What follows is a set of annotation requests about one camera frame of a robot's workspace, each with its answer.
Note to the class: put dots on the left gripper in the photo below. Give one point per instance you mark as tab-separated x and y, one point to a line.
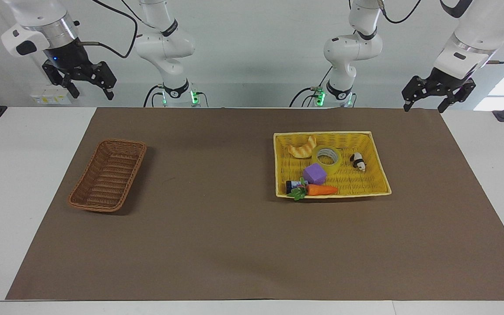
449	81

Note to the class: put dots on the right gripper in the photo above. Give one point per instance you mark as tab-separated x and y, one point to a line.
66	57

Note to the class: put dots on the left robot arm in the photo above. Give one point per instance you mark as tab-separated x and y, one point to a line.
352	48

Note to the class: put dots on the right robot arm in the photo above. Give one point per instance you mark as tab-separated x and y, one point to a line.
166	48

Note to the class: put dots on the brown wicker basket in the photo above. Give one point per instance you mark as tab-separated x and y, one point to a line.
110	175

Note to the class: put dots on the yellow woven basket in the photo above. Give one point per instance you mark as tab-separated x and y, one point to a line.
365	183

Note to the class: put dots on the clear tape roll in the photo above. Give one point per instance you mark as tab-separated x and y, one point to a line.
320	162

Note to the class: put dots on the panda toy figure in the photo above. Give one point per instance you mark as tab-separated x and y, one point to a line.
358	162

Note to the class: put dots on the toy croissant bread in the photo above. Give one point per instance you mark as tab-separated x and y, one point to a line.
302	150

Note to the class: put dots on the purple cube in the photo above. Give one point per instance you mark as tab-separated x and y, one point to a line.
314	174

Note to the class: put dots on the orange toy carrot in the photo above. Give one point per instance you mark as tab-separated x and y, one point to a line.
320	190

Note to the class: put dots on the small dark jar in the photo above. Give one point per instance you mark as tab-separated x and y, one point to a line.
291	186

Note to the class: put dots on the white wall socket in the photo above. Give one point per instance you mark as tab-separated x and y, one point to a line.
50	97

